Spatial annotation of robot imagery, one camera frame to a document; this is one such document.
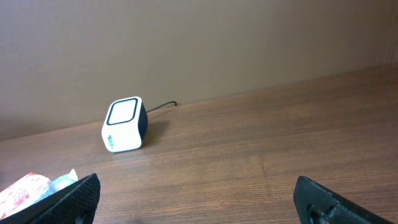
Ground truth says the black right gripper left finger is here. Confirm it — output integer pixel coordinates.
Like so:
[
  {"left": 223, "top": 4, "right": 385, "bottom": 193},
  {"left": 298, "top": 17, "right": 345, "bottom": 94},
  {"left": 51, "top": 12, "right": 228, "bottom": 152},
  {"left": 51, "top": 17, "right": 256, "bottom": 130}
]
[{"left": 1, "top": 173, "right": 101, "bottom": 224}]

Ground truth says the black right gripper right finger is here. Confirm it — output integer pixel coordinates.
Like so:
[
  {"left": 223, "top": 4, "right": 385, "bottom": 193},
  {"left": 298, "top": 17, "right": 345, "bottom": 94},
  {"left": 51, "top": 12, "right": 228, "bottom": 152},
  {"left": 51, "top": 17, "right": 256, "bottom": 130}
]
[{"left": 293, "top": 176, "right": 392, "bottom": 224}]

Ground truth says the teal tissue pack wrapper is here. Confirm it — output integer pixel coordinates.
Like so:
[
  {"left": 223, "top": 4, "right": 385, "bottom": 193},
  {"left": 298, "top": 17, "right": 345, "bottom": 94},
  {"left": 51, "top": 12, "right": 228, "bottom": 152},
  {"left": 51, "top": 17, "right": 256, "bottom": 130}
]
[{"left": 1, "top": 169, "right": 78, "bottom": 219}]

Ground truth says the white barcode scanner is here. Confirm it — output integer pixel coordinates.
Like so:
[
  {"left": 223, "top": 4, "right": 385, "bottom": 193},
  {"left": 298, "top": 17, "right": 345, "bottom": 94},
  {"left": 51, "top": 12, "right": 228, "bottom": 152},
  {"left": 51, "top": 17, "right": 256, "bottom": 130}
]
[{"left": 101, "top": 96, "right": 149, "bottom": 153}]

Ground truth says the black scanner cable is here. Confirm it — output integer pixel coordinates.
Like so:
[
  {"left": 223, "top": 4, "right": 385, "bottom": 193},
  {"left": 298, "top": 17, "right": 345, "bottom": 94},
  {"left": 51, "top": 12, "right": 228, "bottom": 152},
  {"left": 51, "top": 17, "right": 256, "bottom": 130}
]
[{"left": 146, "top": 101, "right": 178, "bottom": 113}]

